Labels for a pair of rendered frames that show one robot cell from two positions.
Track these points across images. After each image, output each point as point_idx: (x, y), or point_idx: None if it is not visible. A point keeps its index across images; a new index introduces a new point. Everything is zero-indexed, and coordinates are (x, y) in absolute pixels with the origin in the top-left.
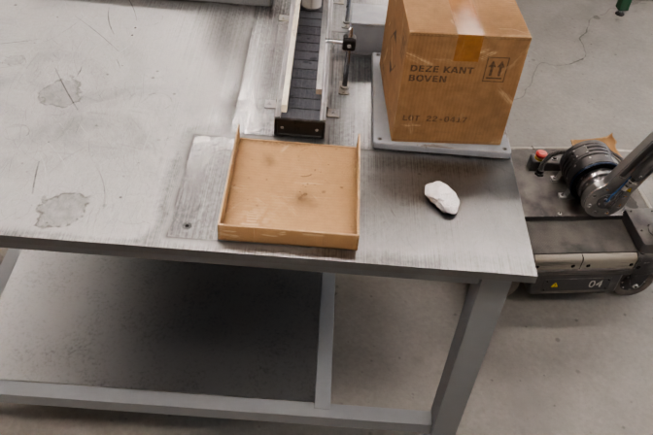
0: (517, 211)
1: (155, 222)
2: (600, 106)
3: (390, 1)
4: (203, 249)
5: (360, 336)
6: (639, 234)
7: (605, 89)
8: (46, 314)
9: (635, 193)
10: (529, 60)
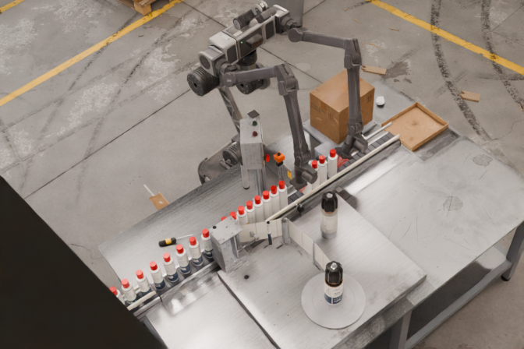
0: None
1: (459, 141)
2: (118, 216)
3: (341, 121)
4: (453, 128)
5: None
6: None
7: (98, 221)
8: None
9: (221, 151)
10: (94, 264)
